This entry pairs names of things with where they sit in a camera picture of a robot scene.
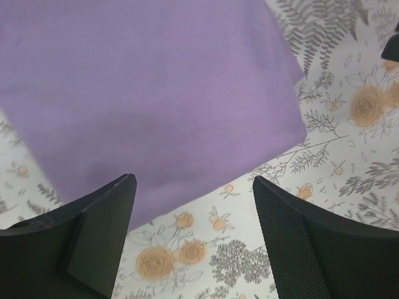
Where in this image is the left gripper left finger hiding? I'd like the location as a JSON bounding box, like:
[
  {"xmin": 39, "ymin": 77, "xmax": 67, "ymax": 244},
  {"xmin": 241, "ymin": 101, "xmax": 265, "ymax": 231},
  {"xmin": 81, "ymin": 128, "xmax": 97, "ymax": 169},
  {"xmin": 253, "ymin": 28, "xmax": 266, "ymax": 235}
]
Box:
[{"xmin": 1, "ymin": 174, "xmax": 137, "ymax": 299}]

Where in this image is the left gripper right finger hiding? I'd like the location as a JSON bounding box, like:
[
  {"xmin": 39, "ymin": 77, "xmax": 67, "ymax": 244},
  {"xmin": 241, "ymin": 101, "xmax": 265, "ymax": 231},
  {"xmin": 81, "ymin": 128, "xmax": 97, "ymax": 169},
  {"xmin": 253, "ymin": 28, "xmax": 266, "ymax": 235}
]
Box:
[{"xmin": 252, "ymin": 176, "xmax": 398, "ymax": 299}]

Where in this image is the purple t shirt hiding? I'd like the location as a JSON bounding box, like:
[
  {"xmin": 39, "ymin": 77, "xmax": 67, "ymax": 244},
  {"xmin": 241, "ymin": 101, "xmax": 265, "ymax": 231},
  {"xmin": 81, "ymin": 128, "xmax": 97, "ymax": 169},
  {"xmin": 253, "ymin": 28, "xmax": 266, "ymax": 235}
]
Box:
[{"xmin": 1, "ymin": 1, "xmax": 307, "ymax": 229}]

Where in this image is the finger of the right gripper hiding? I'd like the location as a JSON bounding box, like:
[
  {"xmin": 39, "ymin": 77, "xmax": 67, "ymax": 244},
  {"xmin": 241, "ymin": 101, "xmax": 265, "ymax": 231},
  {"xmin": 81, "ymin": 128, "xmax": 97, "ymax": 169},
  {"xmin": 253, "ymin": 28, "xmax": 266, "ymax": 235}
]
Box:
[{"xmin": 381, "ymin": 32, "xmax": 399, "ymax": 60}]

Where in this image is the floral table mat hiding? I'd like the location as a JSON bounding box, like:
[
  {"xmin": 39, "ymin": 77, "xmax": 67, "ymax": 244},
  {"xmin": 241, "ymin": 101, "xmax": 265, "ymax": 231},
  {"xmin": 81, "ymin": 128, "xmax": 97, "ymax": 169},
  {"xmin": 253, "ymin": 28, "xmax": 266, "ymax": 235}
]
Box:
[{"xmin": 1, "ymin": 1, "xmax": 398, "ymax": 298}]

